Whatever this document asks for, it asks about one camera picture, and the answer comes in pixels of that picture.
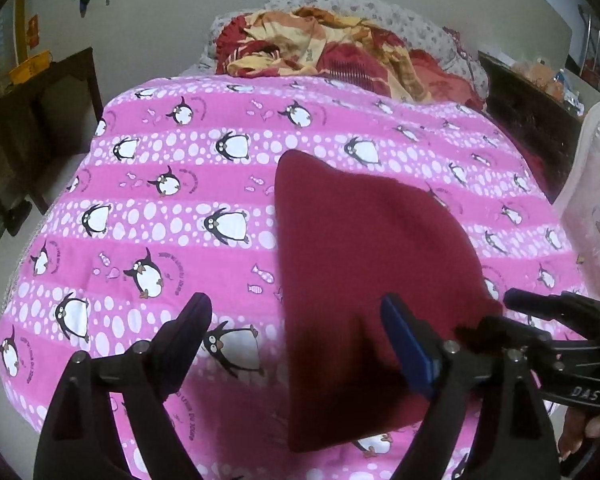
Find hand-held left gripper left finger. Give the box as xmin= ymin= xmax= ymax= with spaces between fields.
xmin=32 ymin=292 xmax=213 ymax=480

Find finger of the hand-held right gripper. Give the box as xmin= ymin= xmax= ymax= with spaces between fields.
xmin=455 ymin=316 xmax=556 ymax=361
xmin=504 ymin=288 xmax=581 ymax=321

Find person's right hand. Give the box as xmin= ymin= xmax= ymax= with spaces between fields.
xmin=557 ymin=407 xmax=600 ymax=461

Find yellow box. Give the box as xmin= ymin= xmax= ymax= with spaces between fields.
xmin=8 ymin=50 xmax=51 ymax=85

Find pink penguin print blanket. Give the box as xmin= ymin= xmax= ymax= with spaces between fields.
xmin=0 ymin=75 xmax=588 ymax=480

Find grey patterned pillow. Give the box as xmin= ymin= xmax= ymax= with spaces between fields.
xmin=182 ymin=0 xmax=491 ymax=111

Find maroon shirt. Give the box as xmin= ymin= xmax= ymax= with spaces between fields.
xmin=275 ymin=149 xmax=503 ymax=453

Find dark wooden table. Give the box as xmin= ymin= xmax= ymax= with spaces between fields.
xmin=0 ymin=47 xmax=106 ymax=238

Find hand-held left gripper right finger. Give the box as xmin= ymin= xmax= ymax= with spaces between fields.
xmin=380 ymin=294 xmax=563 ymax=480

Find red yellow floral blanket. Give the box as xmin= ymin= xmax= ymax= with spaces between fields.
xmin=215 ymin=7 xmax=486 ymax=111

